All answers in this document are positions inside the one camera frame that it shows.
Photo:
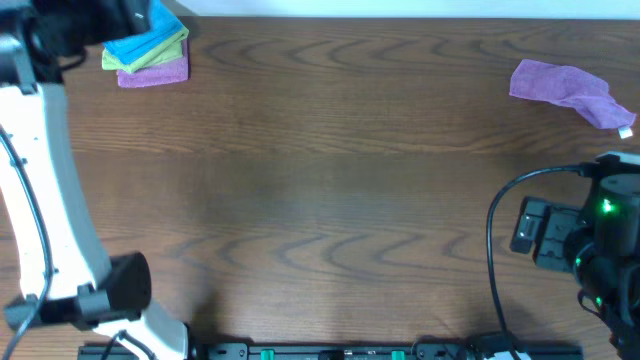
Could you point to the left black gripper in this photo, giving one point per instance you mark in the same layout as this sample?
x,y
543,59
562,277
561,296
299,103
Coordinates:
x,y
100,21

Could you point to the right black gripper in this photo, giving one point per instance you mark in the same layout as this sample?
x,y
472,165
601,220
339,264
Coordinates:
x,y
559,222

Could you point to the blue cloth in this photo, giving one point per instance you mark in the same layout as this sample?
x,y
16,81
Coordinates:
x,y
163,24

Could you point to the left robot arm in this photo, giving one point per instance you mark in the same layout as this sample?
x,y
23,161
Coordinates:
x,y
66,275

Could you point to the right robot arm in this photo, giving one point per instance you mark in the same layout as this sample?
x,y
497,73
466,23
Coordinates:
x,y
613,285

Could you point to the folded green cloth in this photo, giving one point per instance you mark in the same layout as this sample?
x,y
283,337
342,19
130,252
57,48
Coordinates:
x,y
166,51

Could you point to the folded purple cloth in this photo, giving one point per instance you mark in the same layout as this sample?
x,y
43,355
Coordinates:
x,y
175,71

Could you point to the crumpled purple cloth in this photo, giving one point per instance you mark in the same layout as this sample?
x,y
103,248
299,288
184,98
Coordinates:
x,y
571,87

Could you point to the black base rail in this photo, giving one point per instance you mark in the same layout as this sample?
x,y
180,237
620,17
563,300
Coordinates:
x,y
423,351

